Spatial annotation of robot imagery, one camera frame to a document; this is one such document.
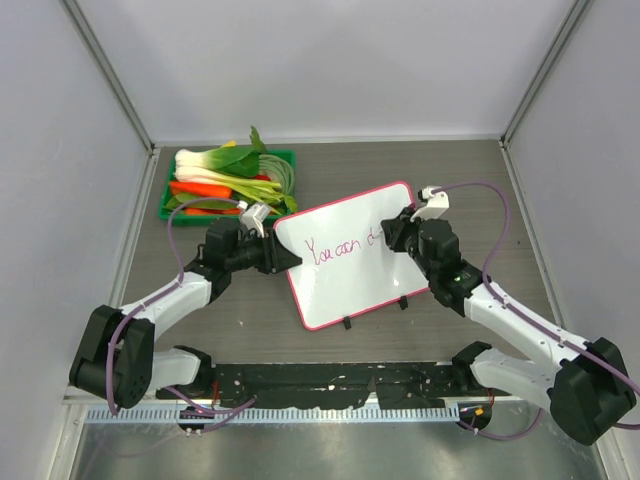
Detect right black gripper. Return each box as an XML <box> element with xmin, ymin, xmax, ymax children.
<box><xmin>383</xmin><ymin>207</ymin><xmax>438</xmax><ymax>280</ymax></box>

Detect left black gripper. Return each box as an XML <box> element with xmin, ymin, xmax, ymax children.
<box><xmin>226</xmin><ymin>227</ymin><xmax>299</xmax><ymax>274</ymax></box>

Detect pink framed whiteboard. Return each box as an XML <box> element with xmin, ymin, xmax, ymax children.
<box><xmin>274</xmin><ymin>181</ymin><xmax>428</xmax><ymax>331</ymax></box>

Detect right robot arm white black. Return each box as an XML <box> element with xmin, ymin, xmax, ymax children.
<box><xmin>381</xmin><ymin>208</ymin><xmax>639</xmax><ymax>446</ymax></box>

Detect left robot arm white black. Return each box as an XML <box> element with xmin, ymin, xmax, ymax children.
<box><xmin>69</xmin><ymin>218</ymin><xmax>302</xmax><ymax>414</ymax></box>

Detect green onion stalks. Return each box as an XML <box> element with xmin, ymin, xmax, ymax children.
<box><xmin>222</xmin><ymin>154</ymin><xmax>298</xmax><ymax>215</ymax></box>

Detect green plastic tray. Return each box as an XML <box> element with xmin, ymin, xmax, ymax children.
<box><xmin>157</xmin><ymin>148</ymin><xmax>297</xmax><ymax>227</ymax></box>

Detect bok choy white green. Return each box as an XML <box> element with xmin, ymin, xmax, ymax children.
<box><xmin>174</xmin><ymin>126</ymin><xmax>268</xmax><ymax>179</ymax></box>

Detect orange carrot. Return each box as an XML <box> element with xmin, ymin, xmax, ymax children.
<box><xmin>169</xmin><ymin>181</ymin><xmax>233</xmax><ymax>199</ymax></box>

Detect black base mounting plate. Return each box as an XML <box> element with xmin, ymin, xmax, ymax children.
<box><xmin>177</xmin><ymin>362</ymin><xmax>489</xmax><ymax>410</ymax></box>

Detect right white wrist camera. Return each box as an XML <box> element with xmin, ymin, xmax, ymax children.
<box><xmin>410</xmin><ymin>186</ymin><xmax>450</xmax><ymax>222</ymax></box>

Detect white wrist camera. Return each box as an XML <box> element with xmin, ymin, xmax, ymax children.
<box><xmin>239</xmin><ymin>202</ymin><xmax>270</xmax><ymax>238</ymax></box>
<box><xmin>410</xmin><ymin>186</ymin><xmax>450</xmax><ymax>222</ymax></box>

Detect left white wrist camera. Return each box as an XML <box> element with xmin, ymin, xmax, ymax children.
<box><xmin>239</xmin><ymin>202</ymin><xmax>270</xmax><ymax>238</ymax></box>

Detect aluminium frame rail left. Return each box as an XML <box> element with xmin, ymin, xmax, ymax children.
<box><xmin>60</xmin><ymin>0</ymin><xmax>159</xmax><ymax>306</ymax></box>

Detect aluminium frame rail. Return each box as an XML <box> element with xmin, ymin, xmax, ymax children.
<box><xmin>498</xmin><ymin>0</ymin><xmax>596</xmax><ymax>150</ymax></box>
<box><xmin>60</xmin><ymin>0</ymin><xmax>159</xmax><ymax>306</ymax></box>

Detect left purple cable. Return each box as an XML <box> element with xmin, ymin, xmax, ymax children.
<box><xmin>105</xmin><ymin>197</ymin><xmax>251</xmax><ymax>432</ymax></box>

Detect white slotted cable duct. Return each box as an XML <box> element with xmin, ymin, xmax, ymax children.
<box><xmin>85</xmin><ymin>403</ymin><xmax>460</xmax><ymax>425</ymax></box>

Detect aluminium frame rail right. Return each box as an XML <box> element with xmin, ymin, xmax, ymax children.
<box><xmin>498</xmin><ymin>0</ymin><xmax>596</xmax><ymax>150</ymax></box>

